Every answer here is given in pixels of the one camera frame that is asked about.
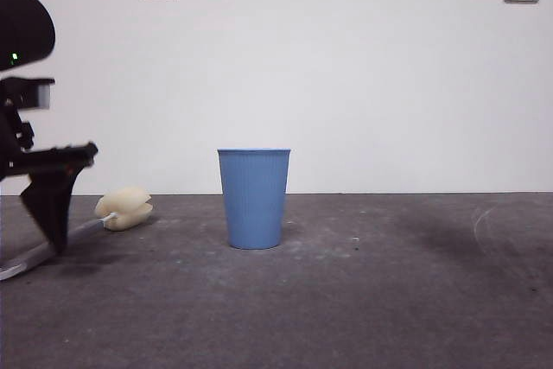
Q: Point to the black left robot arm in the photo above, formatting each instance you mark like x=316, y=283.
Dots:
x=26, y=27

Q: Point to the blue ribbed plastic cup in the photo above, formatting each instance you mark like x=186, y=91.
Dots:
x=254, y=200

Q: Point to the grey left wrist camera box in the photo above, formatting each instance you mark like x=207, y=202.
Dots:
x=43, y=97

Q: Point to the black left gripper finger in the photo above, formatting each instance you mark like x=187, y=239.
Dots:
x=52, y=196

